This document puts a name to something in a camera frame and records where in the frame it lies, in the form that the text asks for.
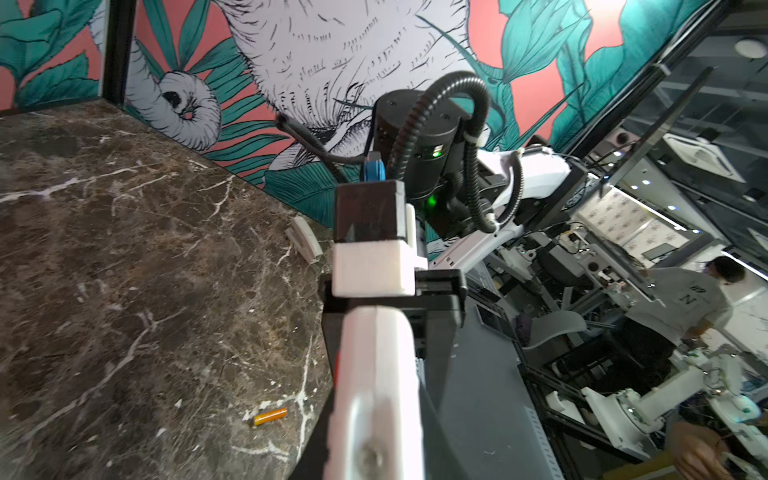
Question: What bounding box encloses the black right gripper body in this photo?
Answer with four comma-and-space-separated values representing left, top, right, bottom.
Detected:
318, 269, 468, 408

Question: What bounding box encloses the white remote control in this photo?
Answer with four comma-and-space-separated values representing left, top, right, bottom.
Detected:
323, 306, 425, 480

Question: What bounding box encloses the orange battery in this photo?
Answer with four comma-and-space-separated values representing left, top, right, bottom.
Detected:
249, 408, 288, 427

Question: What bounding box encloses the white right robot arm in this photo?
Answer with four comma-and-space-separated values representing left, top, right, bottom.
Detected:
322, 71, 586, 404

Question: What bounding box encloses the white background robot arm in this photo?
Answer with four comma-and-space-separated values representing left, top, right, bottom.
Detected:
581, 345, 767, 463

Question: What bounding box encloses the beige masking tape roll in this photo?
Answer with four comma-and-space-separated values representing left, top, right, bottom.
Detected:
285, 216, 323, 264

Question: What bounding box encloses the person in white shirt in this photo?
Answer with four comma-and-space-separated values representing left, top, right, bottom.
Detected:
616, 256, 746, 374

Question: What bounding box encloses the black enclosure corner post right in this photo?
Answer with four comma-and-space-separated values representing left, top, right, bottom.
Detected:
101, 0, 138, 108

